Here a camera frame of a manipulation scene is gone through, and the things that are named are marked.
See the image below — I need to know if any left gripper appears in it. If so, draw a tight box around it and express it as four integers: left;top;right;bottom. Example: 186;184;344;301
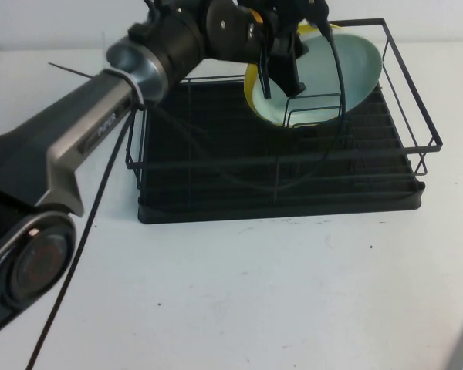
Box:
253;0;307;100

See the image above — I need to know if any pale green plate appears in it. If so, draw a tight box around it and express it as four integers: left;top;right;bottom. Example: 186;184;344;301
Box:
252;33;384;129

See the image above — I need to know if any yellow plate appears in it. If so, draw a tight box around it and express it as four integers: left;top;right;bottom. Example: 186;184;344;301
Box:
243;21;345;119

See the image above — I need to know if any white zip tie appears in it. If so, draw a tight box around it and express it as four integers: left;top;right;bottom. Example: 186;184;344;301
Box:
102;67;147;111

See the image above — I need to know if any black plastic drip tray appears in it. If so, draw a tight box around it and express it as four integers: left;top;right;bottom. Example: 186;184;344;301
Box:
137;79;427;226

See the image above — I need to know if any black cable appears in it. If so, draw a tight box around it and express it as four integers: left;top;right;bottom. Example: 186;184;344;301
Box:
24;15;350;370

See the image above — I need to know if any black wire dish rack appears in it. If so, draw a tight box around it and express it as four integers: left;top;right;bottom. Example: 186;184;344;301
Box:
123;17;444;206

